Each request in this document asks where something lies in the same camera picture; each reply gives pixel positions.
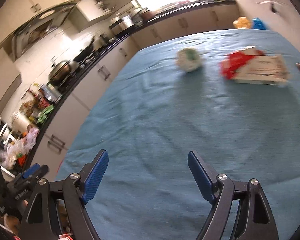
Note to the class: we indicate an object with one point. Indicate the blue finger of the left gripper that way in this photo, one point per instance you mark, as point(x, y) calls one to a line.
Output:
point(30, 171)

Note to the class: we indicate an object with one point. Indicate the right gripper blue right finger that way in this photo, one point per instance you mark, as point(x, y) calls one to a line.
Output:
point(204, 175)

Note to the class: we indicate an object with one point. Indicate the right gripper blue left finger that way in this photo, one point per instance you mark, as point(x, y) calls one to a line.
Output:
point(92, 174)

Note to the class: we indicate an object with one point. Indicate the beige kitchen base cabinets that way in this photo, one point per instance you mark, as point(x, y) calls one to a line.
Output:
point(62, 125)

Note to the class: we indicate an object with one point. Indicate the clear plastic bags pile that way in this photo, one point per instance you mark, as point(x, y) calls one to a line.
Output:
point(16, 153)

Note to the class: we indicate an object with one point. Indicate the white dish rack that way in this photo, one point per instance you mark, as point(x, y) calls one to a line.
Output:
point(7, 135)

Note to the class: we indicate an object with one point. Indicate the sauce bottles group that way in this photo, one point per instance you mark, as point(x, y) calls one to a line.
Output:
point(37, 98)

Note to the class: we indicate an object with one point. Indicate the blue table cloth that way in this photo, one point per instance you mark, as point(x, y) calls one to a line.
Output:
point(153, 114)

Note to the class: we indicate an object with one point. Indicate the steel pot with lid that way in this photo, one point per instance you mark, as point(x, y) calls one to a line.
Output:
point(59, 72)

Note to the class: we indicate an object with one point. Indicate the black wok pan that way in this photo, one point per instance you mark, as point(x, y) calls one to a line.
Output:
point(86, 51)

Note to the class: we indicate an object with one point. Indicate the crumpled white green bag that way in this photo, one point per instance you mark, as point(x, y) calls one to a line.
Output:
point(189, 59)

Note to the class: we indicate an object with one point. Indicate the red white torn carton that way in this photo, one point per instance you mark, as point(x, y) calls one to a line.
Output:
point(237, 59)

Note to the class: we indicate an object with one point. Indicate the white printed carton box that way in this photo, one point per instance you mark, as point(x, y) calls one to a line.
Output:
point(265, 70)

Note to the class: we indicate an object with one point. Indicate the range hood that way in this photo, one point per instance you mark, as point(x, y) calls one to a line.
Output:
point(37, 28)

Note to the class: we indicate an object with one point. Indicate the silver rice cooker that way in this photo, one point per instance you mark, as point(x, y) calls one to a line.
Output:
point(120, 24)

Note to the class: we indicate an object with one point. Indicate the yellow plastic bag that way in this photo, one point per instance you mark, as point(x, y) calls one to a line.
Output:
point(242, 23)

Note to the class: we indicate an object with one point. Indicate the blue plastic bag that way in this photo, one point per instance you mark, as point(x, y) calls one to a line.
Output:
point(257, 23)

